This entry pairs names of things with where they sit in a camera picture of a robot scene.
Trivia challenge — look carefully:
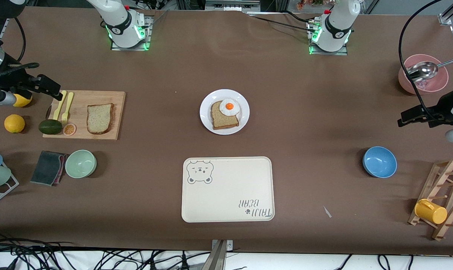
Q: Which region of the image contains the colourful toy pile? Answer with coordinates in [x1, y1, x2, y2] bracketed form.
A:
[296, 0, 325, 10]

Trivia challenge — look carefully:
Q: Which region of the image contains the blue bowl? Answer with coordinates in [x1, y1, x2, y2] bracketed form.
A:
[363, 146, 397, 179]

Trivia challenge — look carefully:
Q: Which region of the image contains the brown bread slice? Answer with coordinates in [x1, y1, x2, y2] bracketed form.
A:
[86, 103, 115, 135]
[211, 100, 240, 131]

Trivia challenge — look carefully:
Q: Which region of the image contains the bamboo cutting board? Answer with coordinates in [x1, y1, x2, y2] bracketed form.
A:
[42, 90, 126, 141]

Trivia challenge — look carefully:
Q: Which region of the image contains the metal scoop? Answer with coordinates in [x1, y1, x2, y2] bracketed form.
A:
[405, 57, 453, 83]

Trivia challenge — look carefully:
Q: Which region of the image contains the thin black cable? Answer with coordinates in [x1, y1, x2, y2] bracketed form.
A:
[247, 12, 317, 32]

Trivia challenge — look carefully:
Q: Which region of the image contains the black cable tangle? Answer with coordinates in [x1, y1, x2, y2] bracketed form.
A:
[0, 231, 212, 270]

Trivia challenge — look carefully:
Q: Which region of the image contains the wooden mug rack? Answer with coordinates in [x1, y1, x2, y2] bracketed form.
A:
[408, 158, 453, 241]

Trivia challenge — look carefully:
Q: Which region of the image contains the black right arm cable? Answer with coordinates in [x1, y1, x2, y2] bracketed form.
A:
[0, 17, 40, 81]

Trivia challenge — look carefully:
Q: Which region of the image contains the toy fried egg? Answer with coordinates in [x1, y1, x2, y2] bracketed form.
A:
[219, 98, 241, 117]

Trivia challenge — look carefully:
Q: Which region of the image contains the white round plate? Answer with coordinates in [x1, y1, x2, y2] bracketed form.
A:
[200, 89, 250, 135]

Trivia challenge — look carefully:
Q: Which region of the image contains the pink bowl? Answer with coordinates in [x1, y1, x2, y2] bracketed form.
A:
[398, 54, 449, 95]

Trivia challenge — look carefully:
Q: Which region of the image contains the brown table cover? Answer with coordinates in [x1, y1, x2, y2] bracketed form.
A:
[0, 7, 453, 255]

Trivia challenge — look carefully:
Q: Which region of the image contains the pale green bowl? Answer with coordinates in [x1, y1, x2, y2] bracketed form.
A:
[65, 150, 97, 179]

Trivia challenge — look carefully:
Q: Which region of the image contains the cream bear print tray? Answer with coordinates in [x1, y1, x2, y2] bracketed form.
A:
[181, 156, 275, 223]

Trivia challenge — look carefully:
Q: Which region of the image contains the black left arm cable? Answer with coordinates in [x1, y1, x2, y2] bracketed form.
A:
[398, 0, 444, 120]

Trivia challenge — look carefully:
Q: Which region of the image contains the aluminium profile bar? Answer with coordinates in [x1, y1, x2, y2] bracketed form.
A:
[438, 0, 453, 26]

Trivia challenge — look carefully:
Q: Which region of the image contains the yellow plastic fork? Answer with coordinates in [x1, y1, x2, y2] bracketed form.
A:
[62, 92, 74, 124]

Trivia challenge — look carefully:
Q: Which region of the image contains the yellow lemon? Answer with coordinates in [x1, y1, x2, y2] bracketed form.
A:
[12, 93, 33, 108]
[4, 114, 26, 134]

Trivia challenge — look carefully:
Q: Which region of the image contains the pink cloth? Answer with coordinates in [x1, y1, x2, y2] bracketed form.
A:
[56, 153, 68, 185]

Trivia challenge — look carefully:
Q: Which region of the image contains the grey folded cloth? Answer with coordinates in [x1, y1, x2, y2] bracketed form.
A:
[30, 151, 63, 186]

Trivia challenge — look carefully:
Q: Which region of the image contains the white wire rack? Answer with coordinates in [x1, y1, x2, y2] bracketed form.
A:
[0, 147, 20, 207]

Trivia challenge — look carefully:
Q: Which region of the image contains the yellow mug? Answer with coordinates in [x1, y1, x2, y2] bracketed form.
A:
[414, 199, 448, 225]

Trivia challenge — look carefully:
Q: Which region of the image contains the green avocado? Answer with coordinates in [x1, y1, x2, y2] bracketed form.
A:
[38, 119, 63, 135]

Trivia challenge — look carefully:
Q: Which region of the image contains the metal camera pole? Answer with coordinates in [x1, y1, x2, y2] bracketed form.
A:
[201, 239, 234, 270]

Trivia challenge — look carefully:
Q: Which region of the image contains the yellow plastic knife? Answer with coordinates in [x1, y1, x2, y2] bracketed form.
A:
[53, 90, 67, 121]

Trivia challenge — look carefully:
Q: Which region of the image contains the metal frame equipment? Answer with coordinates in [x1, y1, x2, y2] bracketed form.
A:
[205, 0, 261, 12]

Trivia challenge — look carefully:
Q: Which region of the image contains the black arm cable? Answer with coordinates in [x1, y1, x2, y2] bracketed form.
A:
[398, 0, 444, 120]
[0, 17, 40, 81]

